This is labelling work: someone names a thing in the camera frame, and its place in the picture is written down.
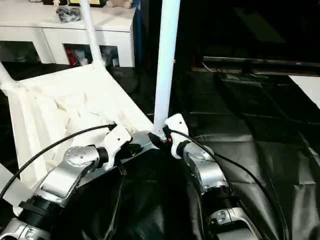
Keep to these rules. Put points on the white plastic table top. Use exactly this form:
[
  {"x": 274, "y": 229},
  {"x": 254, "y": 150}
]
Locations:
[{"x": 62, "y": 105}]

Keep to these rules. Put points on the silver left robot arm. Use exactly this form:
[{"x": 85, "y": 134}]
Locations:
[{"x": 65, "y": 170}]

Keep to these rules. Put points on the black table mat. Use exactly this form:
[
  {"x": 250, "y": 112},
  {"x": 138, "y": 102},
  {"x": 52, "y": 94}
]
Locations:
[{"x": 250, "y": 137}]

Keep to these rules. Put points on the white jar in cabinet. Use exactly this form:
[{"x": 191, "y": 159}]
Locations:
[{"x": 114, "y": 62}]

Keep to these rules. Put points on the red item in cabinet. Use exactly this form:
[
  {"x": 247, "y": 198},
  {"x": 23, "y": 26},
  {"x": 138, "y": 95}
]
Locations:
[{"x": 70, "y": 56}]

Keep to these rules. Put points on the black rod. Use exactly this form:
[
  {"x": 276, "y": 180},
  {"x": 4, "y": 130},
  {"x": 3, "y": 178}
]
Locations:
[{"x": 262, "y": 61}]

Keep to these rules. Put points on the white glass-door cabinet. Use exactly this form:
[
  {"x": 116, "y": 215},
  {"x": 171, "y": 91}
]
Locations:
[{"x": 62, "y": 35}]

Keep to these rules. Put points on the black bundle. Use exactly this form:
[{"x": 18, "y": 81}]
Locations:
[{"x": 68, "y": 13}]

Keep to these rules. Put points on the white board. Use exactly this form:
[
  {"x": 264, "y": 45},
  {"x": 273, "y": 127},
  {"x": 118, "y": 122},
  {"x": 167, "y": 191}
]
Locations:
[{"x": 307, "y": 87}]

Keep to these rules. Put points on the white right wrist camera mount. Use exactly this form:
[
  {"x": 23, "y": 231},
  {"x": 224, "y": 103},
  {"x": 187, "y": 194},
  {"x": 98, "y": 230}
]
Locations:
[{"x": 177, "y": 127}]

